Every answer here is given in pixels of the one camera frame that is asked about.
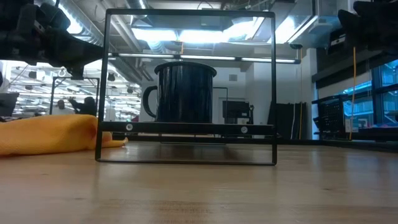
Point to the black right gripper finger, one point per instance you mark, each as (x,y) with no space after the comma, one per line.
(349,21)

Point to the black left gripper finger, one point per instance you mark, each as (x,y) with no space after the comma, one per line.
(74,51)

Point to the black speckled enamel mug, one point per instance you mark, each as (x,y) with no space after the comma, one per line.
(186,93)

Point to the person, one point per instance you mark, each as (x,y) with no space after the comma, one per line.
(62,107)
(85,106)

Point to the dark monitor screen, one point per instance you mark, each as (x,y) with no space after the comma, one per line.
(8,104)

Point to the orange cloth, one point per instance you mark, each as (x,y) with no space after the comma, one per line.
(46,133)

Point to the black plastic crate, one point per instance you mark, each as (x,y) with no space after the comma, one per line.
(331,116)

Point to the black cabinet panel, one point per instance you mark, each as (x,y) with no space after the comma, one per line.
(284,121)

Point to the long ceiling light bar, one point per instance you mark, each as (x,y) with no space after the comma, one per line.
(205,58)

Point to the black monitor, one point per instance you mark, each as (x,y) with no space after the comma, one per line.
(235,109)

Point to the black metal shelf frame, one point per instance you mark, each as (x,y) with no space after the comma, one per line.
(186,128)

